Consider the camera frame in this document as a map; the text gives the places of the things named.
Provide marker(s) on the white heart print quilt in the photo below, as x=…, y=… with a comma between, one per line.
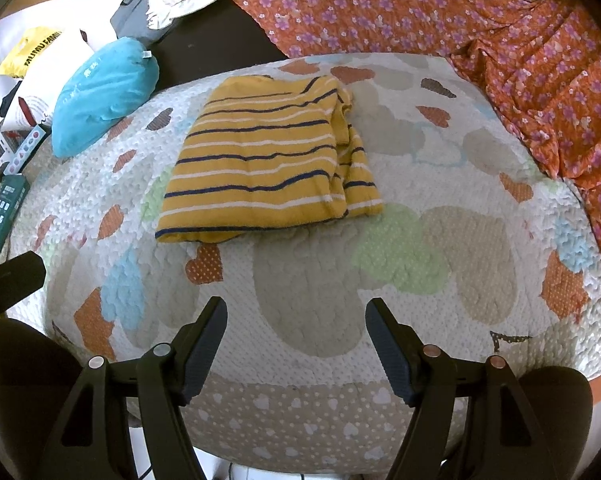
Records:
x=305, y=300

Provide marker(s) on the green remote control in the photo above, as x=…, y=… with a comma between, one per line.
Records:
x=0, y=210

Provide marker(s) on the yellow plastic bag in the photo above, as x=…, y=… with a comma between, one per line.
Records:
x=28, y=52

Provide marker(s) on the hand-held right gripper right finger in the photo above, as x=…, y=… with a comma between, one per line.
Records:
x=390, y=355

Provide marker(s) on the yellow striped shirt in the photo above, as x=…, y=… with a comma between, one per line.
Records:
x=270, y=160

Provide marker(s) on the grey fabric bag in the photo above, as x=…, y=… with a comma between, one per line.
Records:
x=133, y=17

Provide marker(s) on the orange floral bed sheet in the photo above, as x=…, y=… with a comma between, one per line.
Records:
x=405, y=10

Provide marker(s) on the white paper bag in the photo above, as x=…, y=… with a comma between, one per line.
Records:
x=40, y=95

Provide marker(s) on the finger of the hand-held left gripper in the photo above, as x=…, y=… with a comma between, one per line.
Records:
x=10, y=282

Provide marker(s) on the strip with coloured dots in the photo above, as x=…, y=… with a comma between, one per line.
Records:
x=25, y=150

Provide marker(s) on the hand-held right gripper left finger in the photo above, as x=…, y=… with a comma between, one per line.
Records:
x=205, y=355

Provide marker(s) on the teal pillow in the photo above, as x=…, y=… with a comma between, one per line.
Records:
x=105, y=95

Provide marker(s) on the dark brown mattress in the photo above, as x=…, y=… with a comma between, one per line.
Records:
x=215, y=45

